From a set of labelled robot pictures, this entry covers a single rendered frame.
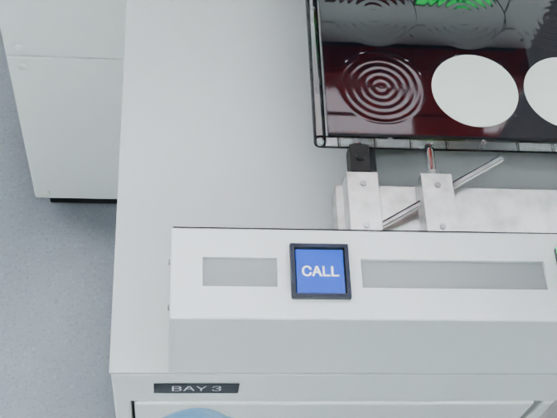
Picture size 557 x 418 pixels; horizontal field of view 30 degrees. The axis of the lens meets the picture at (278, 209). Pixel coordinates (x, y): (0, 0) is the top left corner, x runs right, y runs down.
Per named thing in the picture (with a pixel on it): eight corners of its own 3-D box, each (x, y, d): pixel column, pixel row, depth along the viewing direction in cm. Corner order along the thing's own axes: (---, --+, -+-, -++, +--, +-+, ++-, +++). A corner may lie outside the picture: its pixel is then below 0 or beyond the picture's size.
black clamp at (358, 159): (346, 154, 114) (349, 141, 112) (365, 154, 114) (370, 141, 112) (347, 182, 112) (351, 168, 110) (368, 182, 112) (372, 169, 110)
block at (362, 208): (341, 184, 112) (346, 170, 110) (373, 185, 113) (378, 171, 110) (346, 250, 108) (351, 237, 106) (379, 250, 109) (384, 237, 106)
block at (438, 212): (414, 186, 113) (420, 172, 110) (445, 187, 113) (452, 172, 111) (422, 251, 109) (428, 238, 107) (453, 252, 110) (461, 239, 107)
